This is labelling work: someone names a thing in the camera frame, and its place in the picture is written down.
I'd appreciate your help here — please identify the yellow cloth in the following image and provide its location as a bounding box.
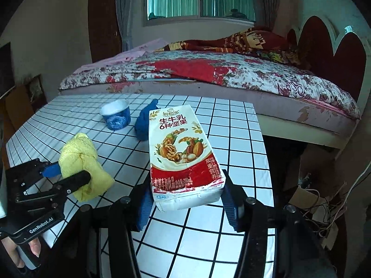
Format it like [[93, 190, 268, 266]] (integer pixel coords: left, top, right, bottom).
[[58, 133, 115, 203]]

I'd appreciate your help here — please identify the nut milk carton red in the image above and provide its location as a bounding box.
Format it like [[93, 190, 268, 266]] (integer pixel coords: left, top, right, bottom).
[[148, 105, 226, 212]]

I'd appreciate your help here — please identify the dark blue cloth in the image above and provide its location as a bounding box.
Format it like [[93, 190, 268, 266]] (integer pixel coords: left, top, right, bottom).
[[134, 99, 158, 141]]

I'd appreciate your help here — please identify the small blue yogurt cup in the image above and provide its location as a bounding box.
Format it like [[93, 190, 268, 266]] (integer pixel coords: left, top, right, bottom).
[[100, 99, 131, 131]]

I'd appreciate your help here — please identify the person's left hand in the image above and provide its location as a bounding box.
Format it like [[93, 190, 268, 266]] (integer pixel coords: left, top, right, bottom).
[[1, 237, 41, 269]]

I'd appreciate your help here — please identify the white grid tablecloth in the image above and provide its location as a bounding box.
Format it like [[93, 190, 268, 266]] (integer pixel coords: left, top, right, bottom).
[[6, 94, 274, 277]]

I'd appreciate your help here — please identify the wooden tv cabinet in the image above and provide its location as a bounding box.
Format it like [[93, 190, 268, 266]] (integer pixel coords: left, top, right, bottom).
[[1, 85, 34, 169]]

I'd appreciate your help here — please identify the framed picture on cabinet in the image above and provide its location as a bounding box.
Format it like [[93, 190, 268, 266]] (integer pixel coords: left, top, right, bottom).
[[25, 74, 47, 112]]

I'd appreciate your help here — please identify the cardboard box under bed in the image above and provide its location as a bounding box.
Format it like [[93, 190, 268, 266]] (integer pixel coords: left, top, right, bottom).
[[289, 144, 371, 249]]

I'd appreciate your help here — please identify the black television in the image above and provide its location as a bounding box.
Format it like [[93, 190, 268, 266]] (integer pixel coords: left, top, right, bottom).
[[0, 42, 15, 97]]

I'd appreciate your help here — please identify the bed with floral sheet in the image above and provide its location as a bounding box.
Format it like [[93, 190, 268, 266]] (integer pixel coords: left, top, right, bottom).
[[59, 50, 361, 148]]

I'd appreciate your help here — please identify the dark wooden door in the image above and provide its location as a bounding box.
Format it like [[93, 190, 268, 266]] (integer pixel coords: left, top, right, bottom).
[[88, 0, 122, 62]]

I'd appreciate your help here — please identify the pink cloth on bed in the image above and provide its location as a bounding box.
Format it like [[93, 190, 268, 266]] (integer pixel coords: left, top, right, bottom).
[[74, 38, 169, 74]]

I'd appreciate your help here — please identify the red patterned blanket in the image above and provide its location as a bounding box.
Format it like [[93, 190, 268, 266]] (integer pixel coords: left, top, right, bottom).
[[157, 27, 301, 66]]

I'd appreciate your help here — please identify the red heart-shaped headboard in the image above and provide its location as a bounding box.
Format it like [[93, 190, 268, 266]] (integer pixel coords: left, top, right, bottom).
[[287, 14, 370, 113]]

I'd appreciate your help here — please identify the grey left window curtain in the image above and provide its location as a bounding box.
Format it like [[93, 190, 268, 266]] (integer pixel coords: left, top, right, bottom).
[[115, 0, 133, 51]]

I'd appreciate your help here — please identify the grey window curtain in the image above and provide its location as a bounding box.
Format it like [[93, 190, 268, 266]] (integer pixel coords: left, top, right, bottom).
[[249, 0, 284, 33], [115, 0, 133, 51]]

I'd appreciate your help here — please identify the grey middle window curtain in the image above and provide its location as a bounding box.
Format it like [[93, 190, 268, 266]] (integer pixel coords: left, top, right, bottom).
[[249, 0, 284, 33]]

